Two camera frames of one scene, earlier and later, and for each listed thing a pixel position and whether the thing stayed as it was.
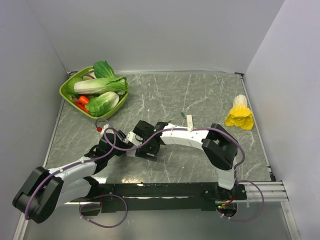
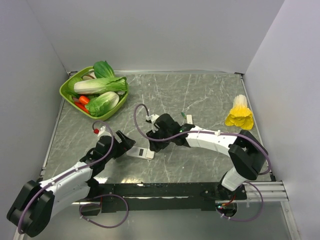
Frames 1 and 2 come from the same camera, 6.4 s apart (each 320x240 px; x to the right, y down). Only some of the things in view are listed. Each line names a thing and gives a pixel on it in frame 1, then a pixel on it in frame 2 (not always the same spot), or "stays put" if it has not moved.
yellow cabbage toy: x=240 y=115 stays put
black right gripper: x=141 y=152 → x=156 y=146
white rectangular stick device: x=189 y=122 stays put
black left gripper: x=122 y=135 stays put
